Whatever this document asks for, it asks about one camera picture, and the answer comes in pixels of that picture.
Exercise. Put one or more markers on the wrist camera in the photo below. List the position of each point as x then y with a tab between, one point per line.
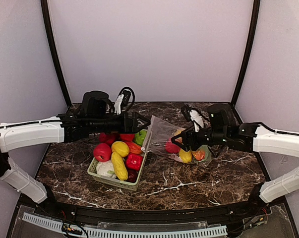
194	116
124	101

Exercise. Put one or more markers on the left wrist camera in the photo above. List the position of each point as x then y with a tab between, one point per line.
124	101

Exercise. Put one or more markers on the clear dotted zip bag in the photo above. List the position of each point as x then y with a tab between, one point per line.
162	131

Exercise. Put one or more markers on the red toy bell pepper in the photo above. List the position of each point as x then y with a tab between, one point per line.
134	161

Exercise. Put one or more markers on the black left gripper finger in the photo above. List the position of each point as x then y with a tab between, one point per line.
142	119
137	128

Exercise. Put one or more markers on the white slotted cable duct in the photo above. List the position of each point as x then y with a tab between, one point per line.
120	230

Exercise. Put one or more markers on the white toy garlic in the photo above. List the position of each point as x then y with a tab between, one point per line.
105	169

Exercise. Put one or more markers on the yellow toy mango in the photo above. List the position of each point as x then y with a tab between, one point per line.
185	156

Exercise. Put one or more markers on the dark red toy fruit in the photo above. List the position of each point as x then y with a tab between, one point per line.
132	176

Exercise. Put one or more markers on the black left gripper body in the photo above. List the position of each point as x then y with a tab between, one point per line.
129	121

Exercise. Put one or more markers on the pale green plastic basket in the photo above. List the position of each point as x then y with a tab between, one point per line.
133	186

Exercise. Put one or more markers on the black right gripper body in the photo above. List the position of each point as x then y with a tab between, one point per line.
191	136

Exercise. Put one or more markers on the red toy tomato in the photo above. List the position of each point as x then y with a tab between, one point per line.
102	152
127	137

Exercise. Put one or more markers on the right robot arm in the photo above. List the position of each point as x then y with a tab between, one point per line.
248	137

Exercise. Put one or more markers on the orange green toy mango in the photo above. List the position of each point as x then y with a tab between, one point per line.
199	155

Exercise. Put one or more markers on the red toy apple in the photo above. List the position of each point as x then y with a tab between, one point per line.
171	147

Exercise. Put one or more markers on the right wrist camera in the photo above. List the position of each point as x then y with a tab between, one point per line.
194	116

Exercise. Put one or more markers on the black front rail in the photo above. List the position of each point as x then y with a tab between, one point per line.
88	215

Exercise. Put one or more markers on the orange toy bitter gourd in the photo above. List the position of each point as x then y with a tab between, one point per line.
134	148

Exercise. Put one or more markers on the yellow toy corn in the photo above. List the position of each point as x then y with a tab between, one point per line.
119	166

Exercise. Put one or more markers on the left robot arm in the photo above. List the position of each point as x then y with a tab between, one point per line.
96	114

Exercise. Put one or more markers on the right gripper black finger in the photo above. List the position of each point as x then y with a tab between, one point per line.
180	137
184	147

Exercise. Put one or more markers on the yellow toy lemon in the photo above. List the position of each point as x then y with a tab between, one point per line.
121	148

